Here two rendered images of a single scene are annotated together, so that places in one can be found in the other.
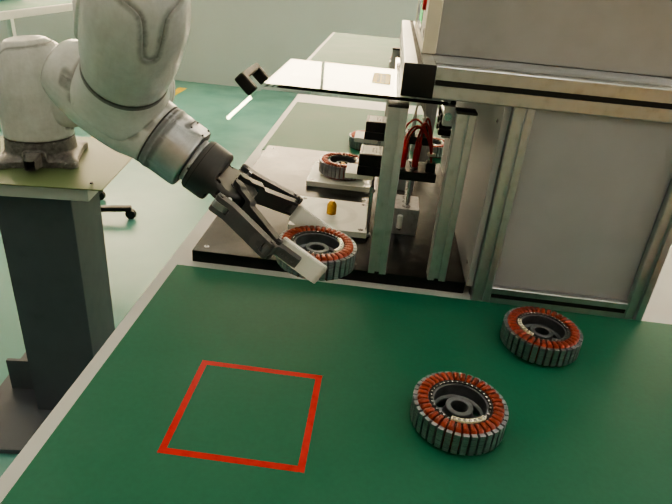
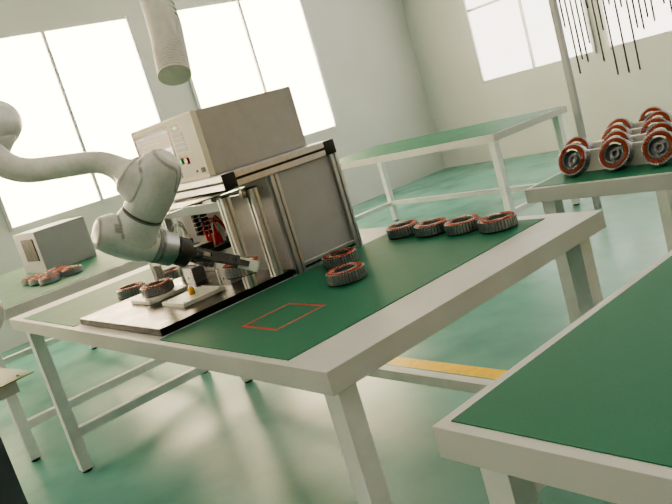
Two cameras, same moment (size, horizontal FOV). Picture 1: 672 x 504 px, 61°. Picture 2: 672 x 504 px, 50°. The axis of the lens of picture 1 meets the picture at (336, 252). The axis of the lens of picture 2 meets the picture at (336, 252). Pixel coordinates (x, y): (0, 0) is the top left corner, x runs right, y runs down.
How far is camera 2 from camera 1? 1.45 m
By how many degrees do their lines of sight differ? 41
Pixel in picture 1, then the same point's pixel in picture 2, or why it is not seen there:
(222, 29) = not seen: outside the picture
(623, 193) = (323, 193)
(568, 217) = (311, 213)
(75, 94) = (128, 231)
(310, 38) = not seen: outside the picture
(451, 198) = (265, 230)
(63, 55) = (110, 220)
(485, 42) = (232, 161)
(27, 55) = not seen: outside the picture
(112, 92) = (157, 215)
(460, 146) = (256, 203)
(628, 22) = (278, 131)
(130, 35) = (173, 180)
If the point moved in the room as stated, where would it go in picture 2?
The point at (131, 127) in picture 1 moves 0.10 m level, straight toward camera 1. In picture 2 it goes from (156, 236) to (187, 229)
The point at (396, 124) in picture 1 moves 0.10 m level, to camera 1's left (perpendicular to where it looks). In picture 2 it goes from (227, 206) to (199, 216)
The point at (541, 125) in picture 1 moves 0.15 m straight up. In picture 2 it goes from (281, 179) to (266, 131)
